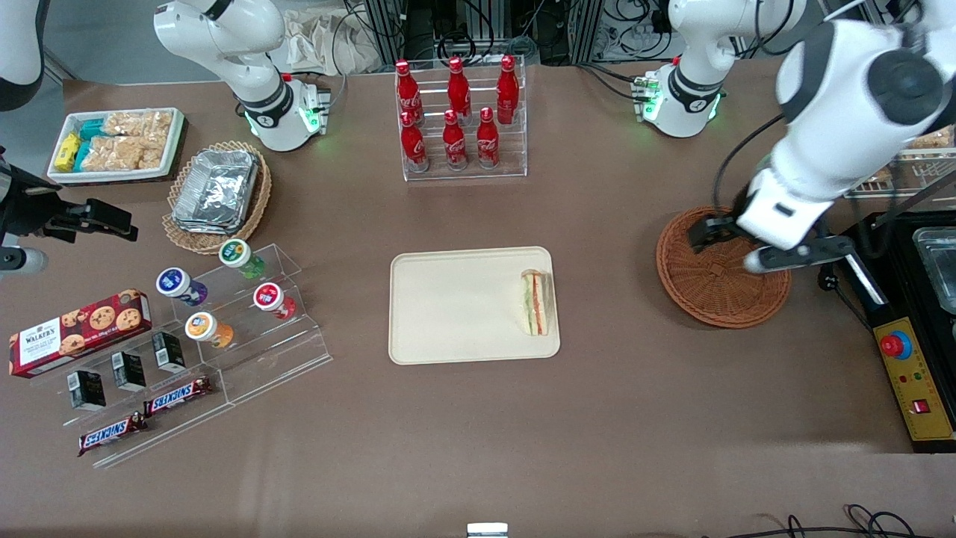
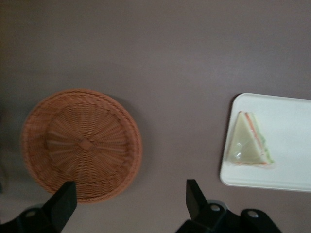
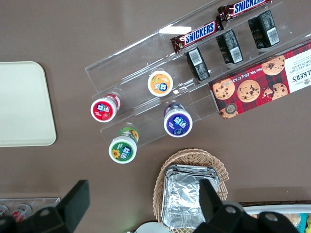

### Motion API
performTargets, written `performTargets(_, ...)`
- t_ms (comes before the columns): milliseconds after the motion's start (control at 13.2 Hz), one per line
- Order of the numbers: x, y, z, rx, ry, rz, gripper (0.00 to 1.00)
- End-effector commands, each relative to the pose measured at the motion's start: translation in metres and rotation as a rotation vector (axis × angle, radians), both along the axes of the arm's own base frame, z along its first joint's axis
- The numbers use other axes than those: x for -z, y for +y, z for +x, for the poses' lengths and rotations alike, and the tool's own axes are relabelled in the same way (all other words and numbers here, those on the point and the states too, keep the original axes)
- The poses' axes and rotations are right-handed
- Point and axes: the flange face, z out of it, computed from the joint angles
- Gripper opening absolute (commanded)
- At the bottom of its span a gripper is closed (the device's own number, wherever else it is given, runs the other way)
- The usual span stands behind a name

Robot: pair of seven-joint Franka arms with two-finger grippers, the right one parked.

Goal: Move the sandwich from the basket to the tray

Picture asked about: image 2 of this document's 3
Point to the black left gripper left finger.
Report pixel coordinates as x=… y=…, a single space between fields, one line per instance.
x=58 y=208

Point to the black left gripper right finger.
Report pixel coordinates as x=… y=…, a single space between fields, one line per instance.
x=196 y=201

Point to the triangular sandwich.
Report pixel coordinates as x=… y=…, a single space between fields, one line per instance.
x=245 y=143

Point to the brown round wicker basket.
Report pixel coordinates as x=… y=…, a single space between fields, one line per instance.
x=82 y=145

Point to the beige rectangular tray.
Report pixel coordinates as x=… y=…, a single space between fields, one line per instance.
x=286 y=136

